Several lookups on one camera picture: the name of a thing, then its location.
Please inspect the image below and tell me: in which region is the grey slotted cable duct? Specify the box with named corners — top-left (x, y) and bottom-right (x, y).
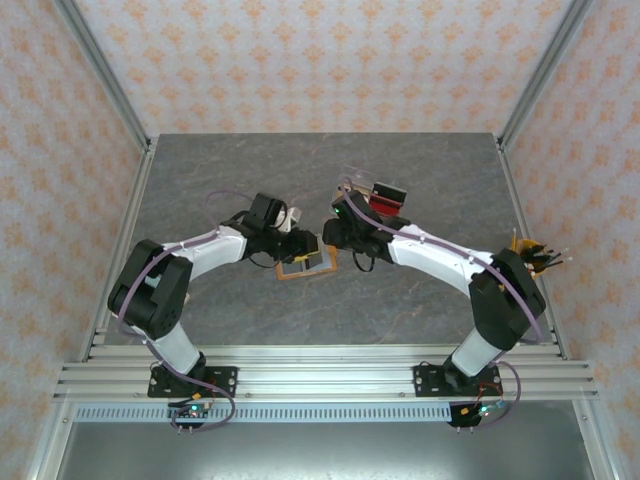
top-left (74, 405), bottom-right (454, 424)

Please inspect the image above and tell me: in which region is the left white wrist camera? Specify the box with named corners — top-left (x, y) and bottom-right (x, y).
top-left (278, 206), bottom-right (305, 235)

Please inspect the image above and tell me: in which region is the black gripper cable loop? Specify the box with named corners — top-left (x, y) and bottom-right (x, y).
top-left (351, 248), bottom-right (377, 274)
top-left (247, 252), bottom-right (282, 272)

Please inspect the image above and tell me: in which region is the clear acrylic organizer box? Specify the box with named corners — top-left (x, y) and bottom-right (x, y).
top-left (338, 166), bottom-right (410, 224)

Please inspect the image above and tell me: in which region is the aluminium corner post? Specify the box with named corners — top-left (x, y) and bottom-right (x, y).
top-left (52, 0), bottom-right (153, 151)
top-left (498, 0), bottom-right (596, 151)

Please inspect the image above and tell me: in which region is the aluminium side rail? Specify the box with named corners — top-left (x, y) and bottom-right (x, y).
top-left (494, 133), bottom-right (571, 362)
top-left (79, 135), bottom-right (159, 362)

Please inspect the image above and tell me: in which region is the small controller circuit board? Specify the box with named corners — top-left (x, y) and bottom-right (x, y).
top-left (462, 399), bottom-right (506, 421)
top-left (167, 403), bottom-right (211, 422)

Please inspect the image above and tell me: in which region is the aluminium lower frame bar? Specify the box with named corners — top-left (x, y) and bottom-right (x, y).
top-left (572, 399), bottom-right (629, 480)
top-left (24, 399), bottom-right (76, 480)

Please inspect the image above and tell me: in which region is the yellow wire bundle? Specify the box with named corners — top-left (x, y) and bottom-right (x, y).
top-left (507, 227), bottom-right (547, 274)

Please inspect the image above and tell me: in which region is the orange leather card holder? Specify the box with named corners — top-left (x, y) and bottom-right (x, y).
top-left (275, 244), bottom-right (339, 282)

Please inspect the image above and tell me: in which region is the red card holder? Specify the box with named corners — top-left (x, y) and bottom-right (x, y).
top-left (368, 193), bottom-right (406, 217)

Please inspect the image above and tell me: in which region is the red black power lead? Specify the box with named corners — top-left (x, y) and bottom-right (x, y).
top-left (462, 382), bottom-right (504, 416)
top-left (168, 384), bottom-right (217, 407)

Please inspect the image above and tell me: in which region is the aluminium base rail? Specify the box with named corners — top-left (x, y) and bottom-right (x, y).
top-left (52, 343), bottom-right (601, 404)

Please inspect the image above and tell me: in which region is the grey metal panel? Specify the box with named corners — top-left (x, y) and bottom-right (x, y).
top-left (54, 421), bottom-right (604, 480)

